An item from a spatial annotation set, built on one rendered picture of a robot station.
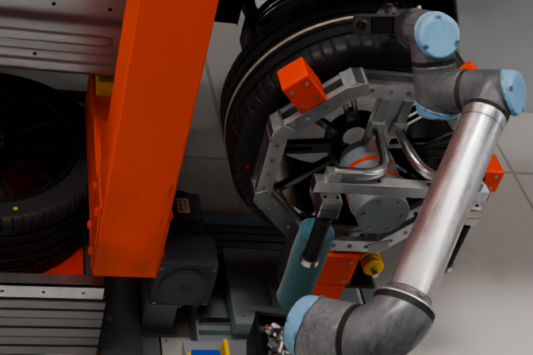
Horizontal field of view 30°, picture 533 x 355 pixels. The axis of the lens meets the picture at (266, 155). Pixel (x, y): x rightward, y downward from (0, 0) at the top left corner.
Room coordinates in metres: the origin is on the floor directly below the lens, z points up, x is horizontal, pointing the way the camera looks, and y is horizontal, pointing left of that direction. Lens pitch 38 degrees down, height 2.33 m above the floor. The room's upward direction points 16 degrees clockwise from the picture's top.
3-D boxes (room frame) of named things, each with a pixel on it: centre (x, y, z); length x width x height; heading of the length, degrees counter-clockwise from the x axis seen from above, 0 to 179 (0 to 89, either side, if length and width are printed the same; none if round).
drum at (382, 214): (1.90, -0.27, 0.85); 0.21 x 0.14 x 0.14; 20
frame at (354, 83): (1.97, -0.24, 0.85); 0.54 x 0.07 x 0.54; 110
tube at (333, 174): (1.82, -0.19, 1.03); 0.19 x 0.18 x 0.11; 20
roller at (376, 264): (2.11, -0.32, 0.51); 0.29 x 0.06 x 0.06; 20
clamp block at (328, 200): (1.72, -0.15, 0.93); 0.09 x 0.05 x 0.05; 20
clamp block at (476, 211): (1.84, -0.47, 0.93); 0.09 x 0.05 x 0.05; 20
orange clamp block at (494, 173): (2.08, -0.54, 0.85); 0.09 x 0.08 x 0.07; 110
